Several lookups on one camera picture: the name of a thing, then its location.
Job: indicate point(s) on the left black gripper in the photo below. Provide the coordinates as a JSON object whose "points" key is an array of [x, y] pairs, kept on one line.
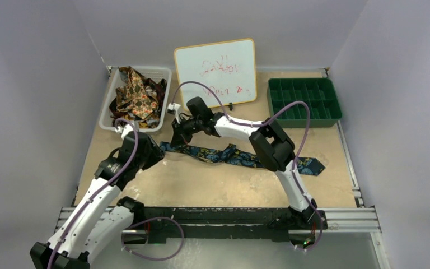
{"points": [[156, 154]]}

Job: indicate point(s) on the white plastic basket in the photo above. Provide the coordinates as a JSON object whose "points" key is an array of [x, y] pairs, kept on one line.
{"points": [[154, 72]]}

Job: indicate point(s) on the green compartment tray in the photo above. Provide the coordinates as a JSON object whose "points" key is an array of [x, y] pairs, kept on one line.
{"points": [[318, 93]]}

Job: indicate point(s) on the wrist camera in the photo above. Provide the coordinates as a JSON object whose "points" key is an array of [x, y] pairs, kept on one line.
{"points": [[125, 130], [176, 110]]}

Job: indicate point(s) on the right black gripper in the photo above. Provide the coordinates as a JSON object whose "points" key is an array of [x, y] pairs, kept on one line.
{"points": [[182, 131]]}

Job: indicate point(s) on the orange patterned necktie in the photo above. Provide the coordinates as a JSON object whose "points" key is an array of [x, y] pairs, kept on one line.
{"points": [[137, 96]]}

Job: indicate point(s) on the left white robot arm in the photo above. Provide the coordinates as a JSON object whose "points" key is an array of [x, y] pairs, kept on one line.
{"points": [[86, 232]]}

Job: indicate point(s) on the small whiteboard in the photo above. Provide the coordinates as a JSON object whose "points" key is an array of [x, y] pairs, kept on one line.
{"points": [[228, 68]]}

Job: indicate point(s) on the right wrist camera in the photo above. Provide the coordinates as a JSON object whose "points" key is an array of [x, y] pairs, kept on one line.
{"points": [[176, 110]]}

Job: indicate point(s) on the blue floral necktie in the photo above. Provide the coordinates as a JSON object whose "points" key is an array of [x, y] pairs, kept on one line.
{"points": [[232, 155]]}

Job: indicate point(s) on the aluminium frame rail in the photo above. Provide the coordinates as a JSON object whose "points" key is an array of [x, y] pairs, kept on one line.
{"points": [[349, 220]]}

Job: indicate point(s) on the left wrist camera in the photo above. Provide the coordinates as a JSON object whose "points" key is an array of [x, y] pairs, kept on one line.
{"points": [[125, 130]]}

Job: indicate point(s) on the dark brown necktie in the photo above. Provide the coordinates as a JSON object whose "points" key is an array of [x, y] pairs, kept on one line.
{"points": [[126, 111]]}

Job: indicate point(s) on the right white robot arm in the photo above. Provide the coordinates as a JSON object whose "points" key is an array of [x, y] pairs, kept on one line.
{"points": [[272, 146]]}

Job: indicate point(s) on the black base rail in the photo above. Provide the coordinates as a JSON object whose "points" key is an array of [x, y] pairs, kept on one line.
{"points": [[275, 224]]}

